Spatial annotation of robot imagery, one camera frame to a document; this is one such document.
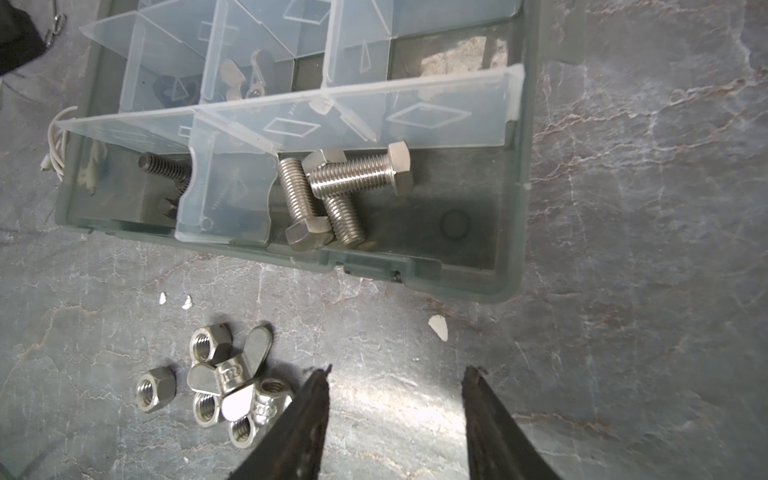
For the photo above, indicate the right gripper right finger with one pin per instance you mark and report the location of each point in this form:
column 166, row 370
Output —
column 497, row 448

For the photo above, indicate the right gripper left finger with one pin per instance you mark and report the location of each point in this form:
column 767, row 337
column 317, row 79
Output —
column 293, row 448

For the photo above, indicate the black hex bolt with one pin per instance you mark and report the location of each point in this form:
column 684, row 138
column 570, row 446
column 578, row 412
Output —
column 179, row 171
column 169, row 206

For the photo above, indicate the silver wing nut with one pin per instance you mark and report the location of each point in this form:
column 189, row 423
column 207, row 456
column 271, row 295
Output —
column 260, row 82
column 236, row 371
column 265, row 398

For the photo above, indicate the silver hex nut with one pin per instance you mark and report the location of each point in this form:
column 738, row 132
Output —
column 211, row 344
column 244, row 433
column 155, row 389
column 207, row 409

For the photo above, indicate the grey plastic organizer box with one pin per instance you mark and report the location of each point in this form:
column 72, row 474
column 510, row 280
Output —
column 454, row 80

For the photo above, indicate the small silver scissors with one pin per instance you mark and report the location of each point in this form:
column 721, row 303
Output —
column 58, row 23

